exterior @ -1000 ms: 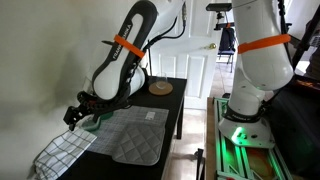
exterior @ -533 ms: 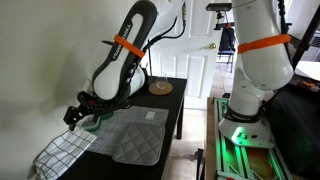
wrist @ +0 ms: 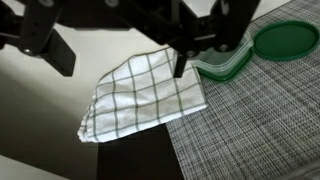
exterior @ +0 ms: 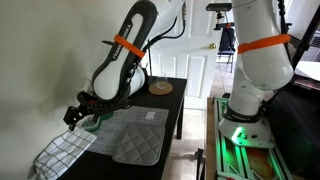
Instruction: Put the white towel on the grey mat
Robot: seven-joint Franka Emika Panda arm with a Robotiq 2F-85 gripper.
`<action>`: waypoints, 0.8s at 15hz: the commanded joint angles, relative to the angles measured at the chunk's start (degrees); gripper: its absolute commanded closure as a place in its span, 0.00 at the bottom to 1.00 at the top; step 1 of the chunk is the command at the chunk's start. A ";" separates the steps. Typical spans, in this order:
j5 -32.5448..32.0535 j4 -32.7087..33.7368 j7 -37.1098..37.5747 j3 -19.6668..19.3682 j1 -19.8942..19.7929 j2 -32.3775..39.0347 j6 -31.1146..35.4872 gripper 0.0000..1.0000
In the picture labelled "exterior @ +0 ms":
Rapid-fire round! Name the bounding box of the orange strap on forearm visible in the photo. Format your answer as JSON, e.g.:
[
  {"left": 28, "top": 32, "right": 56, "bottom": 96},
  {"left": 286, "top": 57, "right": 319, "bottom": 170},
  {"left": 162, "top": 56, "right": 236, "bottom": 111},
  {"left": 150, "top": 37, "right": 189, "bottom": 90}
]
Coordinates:
[{"left": 113, "top": 34, "right": 147, "bottom": 59}]

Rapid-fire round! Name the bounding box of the brass door knob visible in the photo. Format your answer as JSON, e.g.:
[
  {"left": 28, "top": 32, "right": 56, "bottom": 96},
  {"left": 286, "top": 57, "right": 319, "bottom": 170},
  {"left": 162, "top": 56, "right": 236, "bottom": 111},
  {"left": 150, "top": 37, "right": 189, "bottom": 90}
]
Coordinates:
[{"left": 204, "top": 42, "right": 218, "bottom": 51}]

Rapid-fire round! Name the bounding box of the white checked towel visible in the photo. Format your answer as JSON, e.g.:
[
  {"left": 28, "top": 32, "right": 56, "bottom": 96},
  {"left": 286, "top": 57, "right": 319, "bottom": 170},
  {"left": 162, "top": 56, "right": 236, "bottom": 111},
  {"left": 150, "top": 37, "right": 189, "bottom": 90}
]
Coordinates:
[{"left": 33, "top": 127, "right": 98, "bottom": 180}]

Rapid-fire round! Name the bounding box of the black side table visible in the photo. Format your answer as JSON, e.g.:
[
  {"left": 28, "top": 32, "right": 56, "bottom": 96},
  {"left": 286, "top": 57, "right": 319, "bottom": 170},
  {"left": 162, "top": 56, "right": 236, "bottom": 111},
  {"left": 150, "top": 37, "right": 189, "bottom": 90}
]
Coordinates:
[{"left": 58, "top": 76, "right": 188, "bottom": 180}]

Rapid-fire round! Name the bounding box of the orange strap on upper arm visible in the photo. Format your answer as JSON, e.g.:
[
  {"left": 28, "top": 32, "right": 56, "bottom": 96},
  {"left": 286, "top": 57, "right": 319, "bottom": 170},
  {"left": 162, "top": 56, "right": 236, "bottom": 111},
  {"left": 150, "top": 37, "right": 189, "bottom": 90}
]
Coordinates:
[{"left": 237, "top": 33, "right": 292, "bottom": 55}]

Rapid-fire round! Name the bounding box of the black tripod stand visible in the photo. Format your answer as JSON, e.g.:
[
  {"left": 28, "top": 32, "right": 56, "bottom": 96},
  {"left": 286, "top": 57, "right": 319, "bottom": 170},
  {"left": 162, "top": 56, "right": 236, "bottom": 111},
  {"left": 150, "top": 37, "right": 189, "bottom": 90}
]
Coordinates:
[{"left": 283, "top": 4, "right": 320, "bottom": 72}]

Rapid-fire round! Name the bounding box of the clear drinking glass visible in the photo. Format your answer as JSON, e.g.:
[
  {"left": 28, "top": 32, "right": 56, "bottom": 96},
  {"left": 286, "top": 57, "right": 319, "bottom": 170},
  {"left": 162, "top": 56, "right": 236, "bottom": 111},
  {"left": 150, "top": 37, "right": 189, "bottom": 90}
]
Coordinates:
[{"left": 154, "top": 72, "right": 169, "bottom": 90}]

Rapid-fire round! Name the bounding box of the dark folding chair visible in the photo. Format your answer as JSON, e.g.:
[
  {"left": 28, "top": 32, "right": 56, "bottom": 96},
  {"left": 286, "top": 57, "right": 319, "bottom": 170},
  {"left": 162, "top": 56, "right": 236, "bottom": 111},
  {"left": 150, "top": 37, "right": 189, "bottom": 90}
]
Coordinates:
[{"left": 217, "top": 27, "right": 237, "bottom": 74}]

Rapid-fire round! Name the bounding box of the grey plaid placemat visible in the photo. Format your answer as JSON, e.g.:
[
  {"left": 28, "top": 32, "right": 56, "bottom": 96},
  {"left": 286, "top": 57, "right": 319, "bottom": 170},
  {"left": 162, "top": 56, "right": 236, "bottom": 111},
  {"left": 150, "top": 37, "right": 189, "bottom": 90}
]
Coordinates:
[{"left": 85, "top": 105, "right": 170, "bottom": 157}]

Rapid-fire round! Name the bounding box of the aluminium profile base frame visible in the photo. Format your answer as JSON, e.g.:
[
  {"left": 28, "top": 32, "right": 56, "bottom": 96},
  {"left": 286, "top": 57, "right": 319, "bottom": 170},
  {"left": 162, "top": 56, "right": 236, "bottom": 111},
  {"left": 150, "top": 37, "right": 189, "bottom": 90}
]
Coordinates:
[{"left": 213, "top": 97, "right": 295, "bottom": 180}]

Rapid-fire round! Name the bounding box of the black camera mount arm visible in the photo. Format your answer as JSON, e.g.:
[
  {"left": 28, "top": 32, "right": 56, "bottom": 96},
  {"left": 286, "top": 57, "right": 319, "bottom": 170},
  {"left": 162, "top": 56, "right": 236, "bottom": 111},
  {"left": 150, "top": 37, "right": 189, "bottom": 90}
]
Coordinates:
[{"left": 213, "top": 11, "right": 235, "bottom": 32}]

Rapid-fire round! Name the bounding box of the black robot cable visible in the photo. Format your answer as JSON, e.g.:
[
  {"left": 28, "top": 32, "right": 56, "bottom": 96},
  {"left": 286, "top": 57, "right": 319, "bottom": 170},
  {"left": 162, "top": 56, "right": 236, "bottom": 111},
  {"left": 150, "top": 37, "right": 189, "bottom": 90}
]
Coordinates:
[{"left": 145, "top": 5, "right": 187, "bottom": 52}]

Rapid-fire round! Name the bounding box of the black cabinet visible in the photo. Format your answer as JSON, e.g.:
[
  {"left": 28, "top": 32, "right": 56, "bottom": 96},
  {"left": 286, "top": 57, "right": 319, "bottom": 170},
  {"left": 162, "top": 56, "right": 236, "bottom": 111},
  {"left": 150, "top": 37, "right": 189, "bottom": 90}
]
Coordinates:
[{"left": 266, "top": 74, "right": 320, "bottom": 180}]

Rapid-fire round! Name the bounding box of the grey quilted pot holder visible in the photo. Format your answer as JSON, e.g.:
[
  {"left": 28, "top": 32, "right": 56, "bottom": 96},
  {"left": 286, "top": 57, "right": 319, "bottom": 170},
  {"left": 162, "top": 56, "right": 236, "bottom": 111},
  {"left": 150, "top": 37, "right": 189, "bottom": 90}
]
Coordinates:
[{"left": 111, "top": 123, "right": 167, "bottom": 167}]

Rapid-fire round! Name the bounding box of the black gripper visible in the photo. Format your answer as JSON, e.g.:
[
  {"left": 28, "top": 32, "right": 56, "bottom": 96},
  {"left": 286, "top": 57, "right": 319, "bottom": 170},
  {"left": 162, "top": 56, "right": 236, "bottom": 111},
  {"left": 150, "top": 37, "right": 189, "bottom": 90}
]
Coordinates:
[{"left": 63, "top": 105, "right": 89, "bottom": 132}]

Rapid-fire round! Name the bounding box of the black camera on mount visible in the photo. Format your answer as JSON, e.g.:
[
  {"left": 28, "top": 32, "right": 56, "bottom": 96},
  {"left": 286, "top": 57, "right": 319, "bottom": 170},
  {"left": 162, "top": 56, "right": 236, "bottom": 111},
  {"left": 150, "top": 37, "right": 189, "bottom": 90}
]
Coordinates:
[{"left": 205, "top": 2, "right": 233, "bottom": 13}]

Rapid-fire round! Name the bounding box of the wooden robot platform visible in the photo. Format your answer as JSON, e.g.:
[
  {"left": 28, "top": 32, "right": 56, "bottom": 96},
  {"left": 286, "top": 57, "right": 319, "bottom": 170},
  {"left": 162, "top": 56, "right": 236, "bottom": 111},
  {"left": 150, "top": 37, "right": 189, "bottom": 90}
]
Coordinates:
[{"left": 204, "top": 96, "right": 218, "bottom": 180}]

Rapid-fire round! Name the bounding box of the white panel door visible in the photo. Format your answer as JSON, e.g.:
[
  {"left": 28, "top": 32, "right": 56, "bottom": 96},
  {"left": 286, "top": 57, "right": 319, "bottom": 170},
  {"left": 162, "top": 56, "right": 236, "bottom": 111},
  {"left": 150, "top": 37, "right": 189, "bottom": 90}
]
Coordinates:
[{"left": 146, "top": 0, "right": 224, "bottom": 110}]

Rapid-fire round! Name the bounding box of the round cork coaster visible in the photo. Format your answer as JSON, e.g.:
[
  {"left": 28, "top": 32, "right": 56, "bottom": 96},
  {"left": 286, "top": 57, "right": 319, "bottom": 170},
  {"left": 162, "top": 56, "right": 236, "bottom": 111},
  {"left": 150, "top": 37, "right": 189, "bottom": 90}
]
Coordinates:
[{"left": 148, "top": 81, "right": 174, "bottom": 97}]

